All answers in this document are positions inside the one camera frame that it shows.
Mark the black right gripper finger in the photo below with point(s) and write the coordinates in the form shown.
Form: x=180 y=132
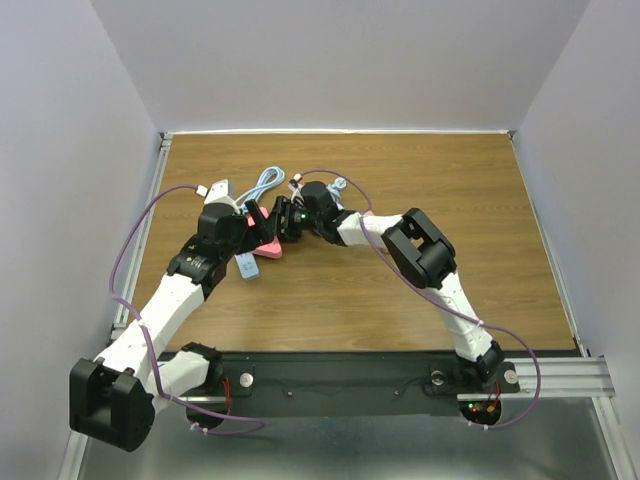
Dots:
x=281 y=209
x=278 y=223

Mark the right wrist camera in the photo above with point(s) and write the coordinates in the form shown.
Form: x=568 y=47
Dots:
x=295 y=185

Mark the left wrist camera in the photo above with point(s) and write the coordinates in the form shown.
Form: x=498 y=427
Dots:
x=219 y=192

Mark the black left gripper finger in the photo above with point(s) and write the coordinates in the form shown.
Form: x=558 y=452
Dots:
x=250 y=239
x=260 y=229

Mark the aluminium left rail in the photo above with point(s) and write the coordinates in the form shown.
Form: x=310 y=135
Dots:
x=125 y=270

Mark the aluminium front rail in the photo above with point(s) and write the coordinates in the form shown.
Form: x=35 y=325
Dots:
x=561 y=377

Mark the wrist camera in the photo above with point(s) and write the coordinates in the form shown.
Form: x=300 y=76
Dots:
x=295 y=185
x=219 y=192

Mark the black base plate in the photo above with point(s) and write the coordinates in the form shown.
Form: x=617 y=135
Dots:
x=341 y=384

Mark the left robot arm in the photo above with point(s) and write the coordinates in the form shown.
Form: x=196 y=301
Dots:
x=115 y=397

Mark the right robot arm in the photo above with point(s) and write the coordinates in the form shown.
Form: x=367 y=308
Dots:
x=416 y=249

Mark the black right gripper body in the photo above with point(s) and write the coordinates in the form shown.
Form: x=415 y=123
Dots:
x=310 y=222

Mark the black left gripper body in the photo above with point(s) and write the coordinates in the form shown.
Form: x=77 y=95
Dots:
x=229 y=247

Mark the white rectangular power strip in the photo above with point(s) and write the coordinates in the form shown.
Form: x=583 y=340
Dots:
x=247 y=266

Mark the aluminium rail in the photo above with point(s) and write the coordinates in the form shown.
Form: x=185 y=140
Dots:
x=561 y=377
x=125 y=270

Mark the pink triangular power strip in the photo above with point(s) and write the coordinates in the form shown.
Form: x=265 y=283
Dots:
x=272 y=250

